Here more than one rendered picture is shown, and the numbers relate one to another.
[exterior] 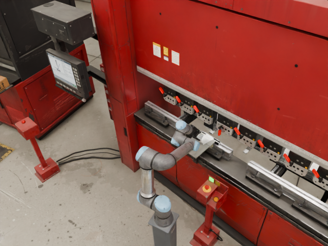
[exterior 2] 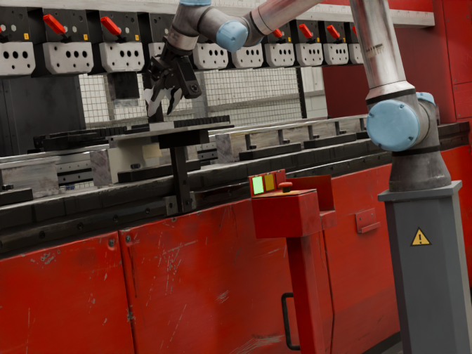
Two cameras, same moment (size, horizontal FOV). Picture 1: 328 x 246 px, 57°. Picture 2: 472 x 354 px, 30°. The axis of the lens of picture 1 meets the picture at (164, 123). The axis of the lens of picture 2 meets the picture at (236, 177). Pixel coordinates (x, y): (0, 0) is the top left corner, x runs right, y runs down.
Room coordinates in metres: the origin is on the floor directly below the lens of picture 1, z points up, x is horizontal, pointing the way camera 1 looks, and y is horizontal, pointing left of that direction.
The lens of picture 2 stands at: (2.04, 2.10, 0.97)
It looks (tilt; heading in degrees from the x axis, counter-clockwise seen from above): 3 degrees down; 261
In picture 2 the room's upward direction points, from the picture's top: 8 degrees counter-clockwise
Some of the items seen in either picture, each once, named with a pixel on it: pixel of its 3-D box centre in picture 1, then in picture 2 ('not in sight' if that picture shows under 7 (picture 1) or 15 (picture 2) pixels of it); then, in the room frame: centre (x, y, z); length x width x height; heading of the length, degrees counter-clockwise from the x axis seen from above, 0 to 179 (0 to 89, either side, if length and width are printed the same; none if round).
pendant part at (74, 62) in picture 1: (70, 71); not in sight; (2.39, 0.83, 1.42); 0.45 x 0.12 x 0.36; 49
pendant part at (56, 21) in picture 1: (71, 56); not in sight; (2.49, 0.82, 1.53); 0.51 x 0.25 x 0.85; 49
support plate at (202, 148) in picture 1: (197, 144); (171, 130); (1.81, -0.28, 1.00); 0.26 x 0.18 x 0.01; 134
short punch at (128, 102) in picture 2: (209, 124); (124, 90); (1.91, -0.39, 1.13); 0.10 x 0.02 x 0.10; 44
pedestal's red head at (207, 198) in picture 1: (212, 193); (293, 201); (1.47, -0.37, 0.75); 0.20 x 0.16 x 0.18; 46
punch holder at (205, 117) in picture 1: (207, 112); (112, 43); (1.92, -0.37, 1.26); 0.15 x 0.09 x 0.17; 44
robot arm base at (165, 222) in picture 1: (163, 215); (417, 167); (1.24, 0.03, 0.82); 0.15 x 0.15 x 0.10
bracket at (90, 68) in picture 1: (92, 78); not in sight; (2.65, 0.72, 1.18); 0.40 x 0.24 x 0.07; 44
